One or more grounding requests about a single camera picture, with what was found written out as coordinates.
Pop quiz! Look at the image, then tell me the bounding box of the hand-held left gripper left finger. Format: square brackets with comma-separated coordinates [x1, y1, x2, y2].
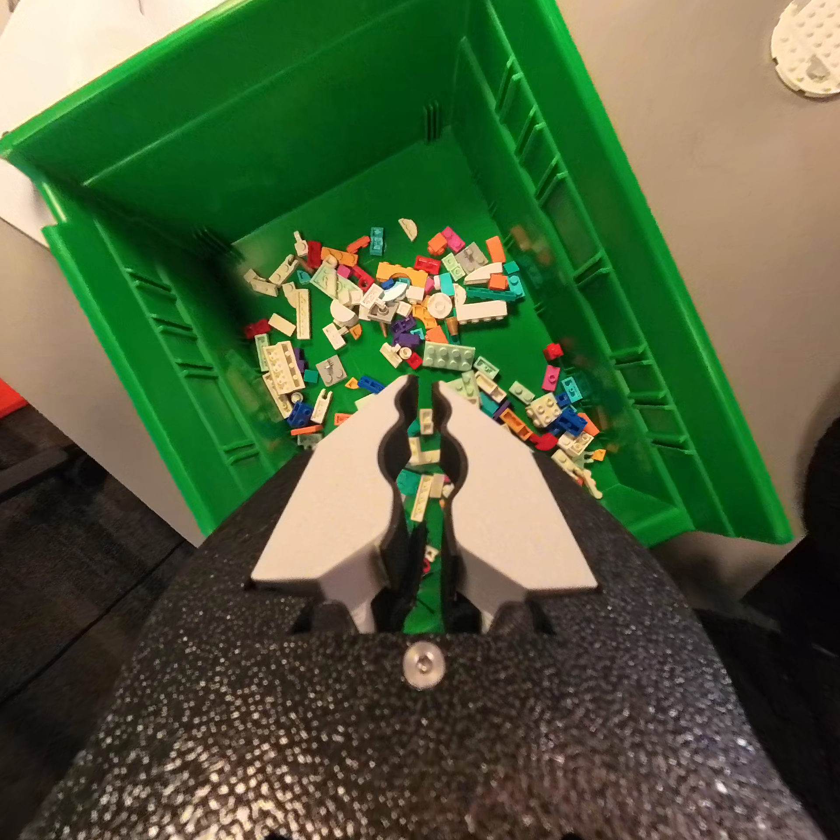
[251, 375, 421, 633]

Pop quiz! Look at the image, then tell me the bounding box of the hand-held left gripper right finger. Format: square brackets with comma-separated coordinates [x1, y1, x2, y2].
[435, 379, 599, 635]

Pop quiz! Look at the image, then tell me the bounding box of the pile of colourful lego pieces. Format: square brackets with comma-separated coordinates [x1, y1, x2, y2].
[243, 217, 608, 575]

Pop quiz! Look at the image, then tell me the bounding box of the green plastic bin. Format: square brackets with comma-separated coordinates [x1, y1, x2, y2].
[0, 0, 795, 634]

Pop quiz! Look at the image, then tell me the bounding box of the white round lego baseplate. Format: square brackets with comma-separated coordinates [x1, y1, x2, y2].
[769, 0, 840, 99]

